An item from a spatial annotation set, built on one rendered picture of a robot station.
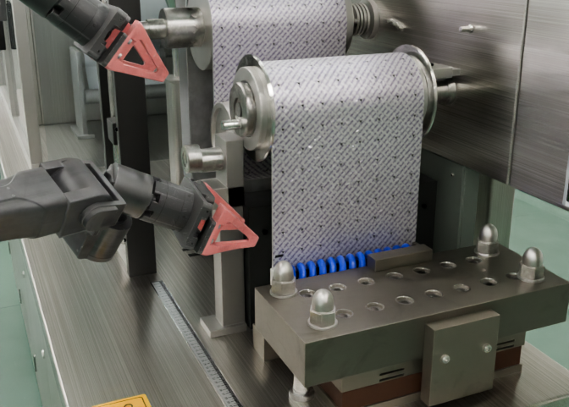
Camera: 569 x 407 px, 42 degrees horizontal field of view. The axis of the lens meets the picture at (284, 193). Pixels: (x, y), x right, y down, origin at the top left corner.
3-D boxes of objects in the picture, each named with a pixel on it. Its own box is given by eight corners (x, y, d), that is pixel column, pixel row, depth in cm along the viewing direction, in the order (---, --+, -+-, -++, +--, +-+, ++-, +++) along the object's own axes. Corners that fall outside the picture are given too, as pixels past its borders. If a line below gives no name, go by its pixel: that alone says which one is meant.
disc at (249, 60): (233, 144, 111) (233, 45, 106) (236, 144, 111) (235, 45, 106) (271, 176, 99) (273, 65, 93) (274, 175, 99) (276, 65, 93)
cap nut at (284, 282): (265, 288, 99) (265, 258, 97) (290, 283, 100) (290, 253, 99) (276, 300, 96) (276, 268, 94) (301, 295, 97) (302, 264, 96)
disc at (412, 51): (378, 128, 121) (384, 36, 115) (380, 128, 121) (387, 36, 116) (429, 155, 108) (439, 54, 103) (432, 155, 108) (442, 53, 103)
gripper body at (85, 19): (100, 63, 87) (46, 24, 83) (84, 52, 96) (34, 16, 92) (132, 17, 87) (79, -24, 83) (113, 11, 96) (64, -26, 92)
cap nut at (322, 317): (302, 319, 91) (302, 286, 89) (328, 313, 92) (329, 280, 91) (315, 332, 88) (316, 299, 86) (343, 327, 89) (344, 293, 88)
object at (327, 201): (272, 277, 105) (271, 151, 99) (412, 250, 114) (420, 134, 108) (273, 278, 105) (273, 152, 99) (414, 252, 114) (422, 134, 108)
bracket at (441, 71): (408, 74, 114) (409, 61, 113) (439, 72, 116) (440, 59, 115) (427, 79, 110) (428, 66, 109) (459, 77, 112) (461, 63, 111)
